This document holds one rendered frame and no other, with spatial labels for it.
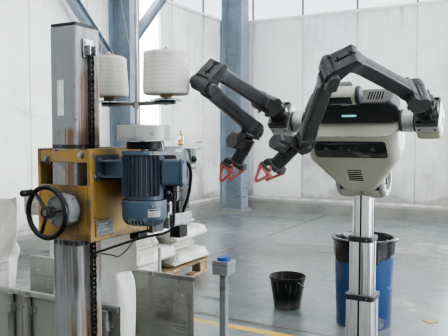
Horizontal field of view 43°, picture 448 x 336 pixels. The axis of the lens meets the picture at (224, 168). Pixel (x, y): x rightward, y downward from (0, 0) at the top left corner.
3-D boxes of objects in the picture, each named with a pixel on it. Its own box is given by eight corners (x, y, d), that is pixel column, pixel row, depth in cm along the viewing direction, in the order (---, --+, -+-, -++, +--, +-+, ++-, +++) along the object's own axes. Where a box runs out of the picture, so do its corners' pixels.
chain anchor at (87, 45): (98, 58, 196) (98, 39, 195) (88, 56, 191) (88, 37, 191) (92, 59, 197) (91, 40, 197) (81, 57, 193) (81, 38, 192)
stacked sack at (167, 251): (180, 258, 541) (179, 242, 540) (138, 273, 482) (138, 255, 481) (142, 253, 560) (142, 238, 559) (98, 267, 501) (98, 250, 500)
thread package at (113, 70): (137, 99, 221) (136, 55, 220) (113, 97, 209) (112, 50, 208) (107, 100, 228) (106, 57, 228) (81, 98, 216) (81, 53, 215)
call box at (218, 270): (236, 273, 253) (236, 259, 253) (227, 276, 246) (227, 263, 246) (220, 271, 257) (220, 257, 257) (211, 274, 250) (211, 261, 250)
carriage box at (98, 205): (151, 229, 218) (150, 147, 217) (90, 244, 189) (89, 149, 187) (101, 225, 230) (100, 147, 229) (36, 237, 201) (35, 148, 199)
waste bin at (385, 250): (403, 317, 439) (405, 233, 435) (388, 338, 394) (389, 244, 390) (342, 309, 462) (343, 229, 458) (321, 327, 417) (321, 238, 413)
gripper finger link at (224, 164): (211, 177, 235) (222, 158, 232) (219, 177, 241) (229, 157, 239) (225, 187, 233) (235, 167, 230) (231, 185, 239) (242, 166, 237)
